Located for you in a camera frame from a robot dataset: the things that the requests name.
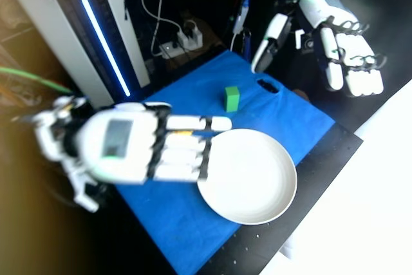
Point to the white column with blue light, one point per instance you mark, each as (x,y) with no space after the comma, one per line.
(48,24)

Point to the white round plate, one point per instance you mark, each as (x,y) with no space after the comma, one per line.
(251,178)

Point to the white power strip with plugs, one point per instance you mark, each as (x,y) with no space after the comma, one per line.
(193,38)

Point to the yellow sponge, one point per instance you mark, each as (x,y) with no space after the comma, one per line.
(183,133)

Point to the green cube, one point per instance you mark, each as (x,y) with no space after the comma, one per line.
(231,101)

